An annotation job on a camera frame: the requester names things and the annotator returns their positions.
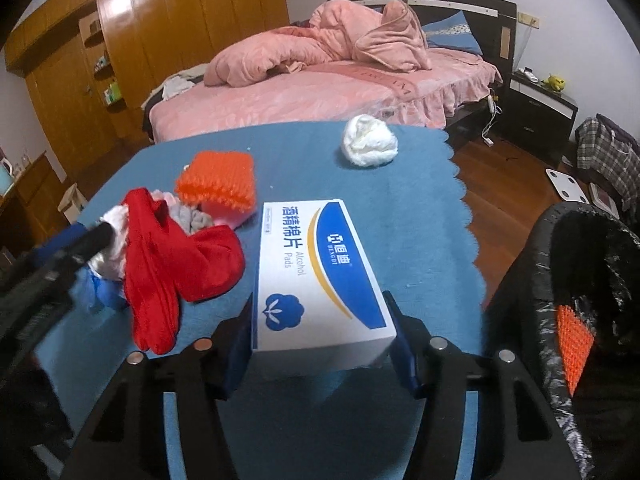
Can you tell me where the pink quilt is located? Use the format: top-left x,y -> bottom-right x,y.
202,0 -> 433,87

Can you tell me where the white crumpled tissue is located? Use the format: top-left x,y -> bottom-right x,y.
341,114 -> 399,168

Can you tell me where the wooden desk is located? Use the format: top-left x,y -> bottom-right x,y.
0,152 -> 69,263

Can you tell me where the bed with pink sheet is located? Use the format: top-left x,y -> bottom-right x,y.
142,0 -> 518,145

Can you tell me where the orange foam net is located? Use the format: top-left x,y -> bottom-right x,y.
175,151 -> 257,213
556,305 -> 599,396

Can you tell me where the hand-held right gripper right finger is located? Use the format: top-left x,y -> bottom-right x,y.
382,290 -> 583,480

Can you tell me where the blue pillow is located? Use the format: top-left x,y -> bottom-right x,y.
420,10 -> 485,57

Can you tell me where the plaid shirt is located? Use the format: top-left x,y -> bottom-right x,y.
575,115 -> 640,211

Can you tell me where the white bathroom scale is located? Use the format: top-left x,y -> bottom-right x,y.
545,166 -> 591,204

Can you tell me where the small wooden stool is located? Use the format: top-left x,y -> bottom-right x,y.
56,182 -> 89,224

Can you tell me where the red cloth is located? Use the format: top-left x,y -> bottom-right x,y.
122,187 -> 246,354

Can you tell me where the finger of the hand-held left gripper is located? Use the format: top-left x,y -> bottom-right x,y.
65,221 -> 115,271
30,224 -> 87,262

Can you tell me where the blue plastic glove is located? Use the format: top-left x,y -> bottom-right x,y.
77,265 -> 132,312

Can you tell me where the dark nightstand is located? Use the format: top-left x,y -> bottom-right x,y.
492,71 -> 580,157

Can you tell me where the white power strip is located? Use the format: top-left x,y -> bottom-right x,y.
481,96 -> 502,149

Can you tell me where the wooden wardrobe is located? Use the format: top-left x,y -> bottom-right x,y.
4,0 -> 292,161

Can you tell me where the dark wooden headboard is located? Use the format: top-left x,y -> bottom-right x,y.
327,0 -> 518,77

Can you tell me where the black plastic bin bag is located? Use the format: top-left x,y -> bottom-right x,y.
529,204 -> 640,480

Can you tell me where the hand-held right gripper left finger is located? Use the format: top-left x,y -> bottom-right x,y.
65,292 -> 256,480

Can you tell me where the white and blue cardboard box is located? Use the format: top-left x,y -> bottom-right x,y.
250,199 -> 398,370

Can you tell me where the pile of clothes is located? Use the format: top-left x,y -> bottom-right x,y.
142,62 -> 212,111

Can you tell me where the black trash bin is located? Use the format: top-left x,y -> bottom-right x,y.
480,202 -> 640,480

